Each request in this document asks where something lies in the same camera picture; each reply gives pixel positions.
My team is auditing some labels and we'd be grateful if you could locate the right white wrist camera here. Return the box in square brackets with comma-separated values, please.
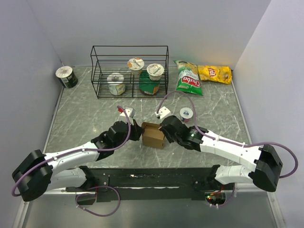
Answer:
[155, 106, 172, 121]

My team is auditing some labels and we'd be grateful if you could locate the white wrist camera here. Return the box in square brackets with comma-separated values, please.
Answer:
[155, 106, 172, 121]
[118, 107, 136, 122]

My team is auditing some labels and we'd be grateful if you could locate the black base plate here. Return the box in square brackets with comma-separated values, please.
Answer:
[66, 165, 233, 202]

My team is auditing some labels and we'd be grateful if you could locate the brown cardboard box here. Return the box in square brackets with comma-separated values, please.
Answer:
[142, 122, 165, 149]

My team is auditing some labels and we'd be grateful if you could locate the green Chuba chips bag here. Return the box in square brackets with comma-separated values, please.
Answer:
[174, 61, 203, 95]

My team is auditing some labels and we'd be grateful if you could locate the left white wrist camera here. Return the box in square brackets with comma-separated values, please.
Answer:
[118, 107, 136, 122]

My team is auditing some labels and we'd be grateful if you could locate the green lidded brown jar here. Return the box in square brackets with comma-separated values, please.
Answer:
[139, 70, 160, 95]

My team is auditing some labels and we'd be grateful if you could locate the aluminium rail frame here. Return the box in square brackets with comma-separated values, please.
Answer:
[14, 67, 285, 228]

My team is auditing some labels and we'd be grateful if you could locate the yellow Lays chips bag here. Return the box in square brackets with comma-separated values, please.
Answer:
[198, 65, 232, 85]

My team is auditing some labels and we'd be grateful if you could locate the pale yogurt cup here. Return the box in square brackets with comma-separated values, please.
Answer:
[107, 73, 125, 95]

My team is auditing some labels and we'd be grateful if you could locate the black wire rack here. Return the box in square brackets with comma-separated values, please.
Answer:
[90, 45, 169, 99]

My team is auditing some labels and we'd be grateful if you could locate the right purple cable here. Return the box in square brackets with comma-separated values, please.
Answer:
[156, 91, 299, 207]

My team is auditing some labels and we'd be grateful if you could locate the black chips can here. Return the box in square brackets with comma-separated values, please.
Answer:
[55, 66, 78, 88]

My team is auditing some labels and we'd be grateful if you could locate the orange yogurt cup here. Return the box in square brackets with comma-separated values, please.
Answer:
[127, 57, 144, 75]

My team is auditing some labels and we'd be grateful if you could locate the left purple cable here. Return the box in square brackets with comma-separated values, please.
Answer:
[11, 105, 133, 217]

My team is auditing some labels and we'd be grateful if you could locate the purple cable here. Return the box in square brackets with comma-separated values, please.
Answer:
[156, 91, 299, 207]
[11, 105, 133, 217]

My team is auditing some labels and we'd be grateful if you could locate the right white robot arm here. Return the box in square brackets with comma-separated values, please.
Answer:
[160, 115, 283, 192]

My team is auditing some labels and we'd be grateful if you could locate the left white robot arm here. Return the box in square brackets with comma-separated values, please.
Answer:
[11, 120, 143, 202]

